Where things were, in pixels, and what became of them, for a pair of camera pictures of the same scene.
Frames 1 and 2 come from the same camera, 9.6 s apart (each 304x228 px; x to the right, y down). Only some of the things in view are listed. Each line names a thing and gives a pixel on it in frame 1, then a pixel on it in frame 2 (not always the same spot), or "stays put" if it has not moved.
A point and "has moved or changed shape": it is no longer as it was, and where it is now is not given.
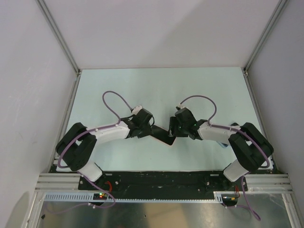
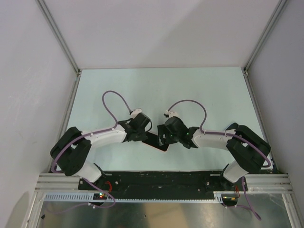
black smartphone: x=162 y=134 has moved or changed shape
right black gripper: x=173 y=131 -> x=162 y=129
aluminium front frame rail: x=54 y=182 stays put
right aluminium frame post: x=281 y=6 stays put
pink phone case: x=165 y=142 has moved or changed shape
